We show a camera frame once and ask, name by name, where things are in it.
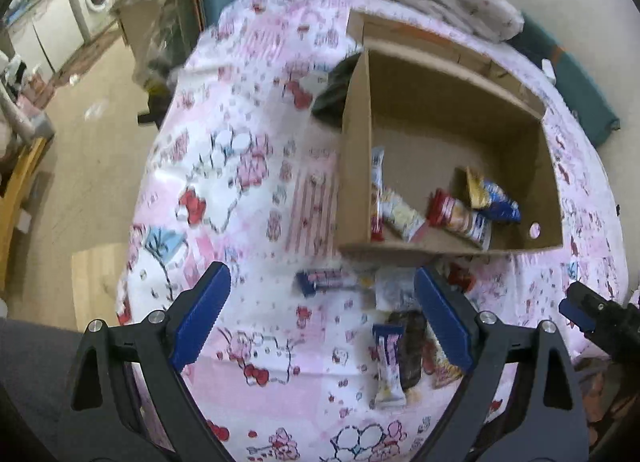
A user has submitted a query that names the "blue yellow tiger snack bag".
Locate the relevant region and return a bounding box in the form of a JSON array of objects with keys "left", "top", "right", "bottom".
[{"left": 465, "top": 167, "right": 522, "bottom": 224}]

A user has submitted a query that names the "small yellow cartoon snack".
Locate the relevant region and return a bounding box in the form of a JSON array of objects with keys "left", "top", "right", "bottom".
[{"left": 381, "top": 188, "right": 428, "bottom": 243}]

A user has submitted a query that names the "teal cushion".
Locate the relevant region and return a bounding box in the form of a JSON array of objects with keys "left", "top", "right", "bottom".
[{"left": 509, "top": 14, "right": 620, "bottom": 148}]

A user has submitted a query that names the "blue pink small bar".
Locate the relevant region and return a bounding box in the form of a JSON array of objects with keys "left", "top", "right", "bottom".
[{"left": 294, "top": 268, "right": 375, "bottom": 297}]

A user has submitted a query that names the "yellow cartoon biscuit packet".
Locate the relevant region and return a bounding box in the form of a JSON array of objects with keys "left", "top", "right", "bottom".
[{"left": 422, "top": 324, "right": 463, "bottom": 388}]

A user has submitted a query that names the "dark brown jerky packet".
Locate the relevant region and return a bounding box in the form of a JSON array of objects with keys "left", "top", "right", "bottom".
[{"left": 374, "top": 266, "right": 432, "bottom": 391}]

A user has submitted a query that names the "small red candy wrapper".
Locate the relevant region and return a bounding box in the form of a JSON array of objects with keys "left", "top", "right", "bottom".
[{"left": 447, "top": 263, "right": 476, "bottom": 293}]

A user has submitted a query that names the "brown cardboard box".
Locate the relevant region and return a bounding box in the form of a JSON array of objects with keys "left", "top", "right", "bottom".
[{"left": 335, "top": 10, "right": 563, "bottom": 265}]

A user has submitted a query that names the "wooden chair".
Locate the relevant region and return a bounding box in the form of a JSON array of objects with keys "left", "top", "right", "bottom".
[{"left": 0, "top": 137, "right": 47, "bottom": 291}]

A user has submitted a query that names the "dark sock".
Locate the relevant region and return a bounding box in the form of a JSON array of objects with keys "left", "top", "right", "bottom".
[{"left": 311, "top": 52, "right": 360, "bottom": 128}]

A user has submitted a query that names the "white purple rice cake snack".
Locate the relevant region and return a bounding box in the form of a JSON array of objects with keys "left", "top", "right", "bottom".
[{"left": 370, "top": 147, "right": 385, "bottom": 242}]

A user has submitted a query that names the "pink cartoon bed sheet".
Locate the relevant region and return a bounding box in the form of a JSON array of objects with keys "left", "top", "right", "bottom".
[{"left": 116, "top": 0, "right": 629, "bottom": 461}]

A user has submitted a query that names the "blue white bar snack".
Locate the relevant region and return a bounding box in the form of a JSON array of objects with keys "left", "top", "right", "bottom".
[{"left": 372, "top": 324, "right": 407, "bottom": 409}]

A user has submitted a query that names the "red white rice cake snack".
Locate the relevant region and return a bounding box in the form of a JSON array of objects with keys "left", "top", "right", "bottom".
[{"left": 426, "top": 189, "right": 492, "bottom": 251}]

